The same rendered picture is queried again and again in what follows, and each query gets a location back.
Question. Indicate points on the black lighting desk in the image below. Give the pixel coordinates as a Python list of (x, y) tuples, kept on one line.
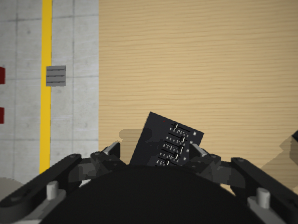
[(162, 142)]

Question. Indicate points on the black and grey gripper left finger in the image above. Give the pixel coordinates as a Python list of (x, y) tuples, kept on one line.
[(32, 202)]

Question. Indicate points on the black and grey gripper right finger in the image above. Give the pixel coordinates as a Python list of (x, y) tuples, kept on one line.
[(273, 202)]

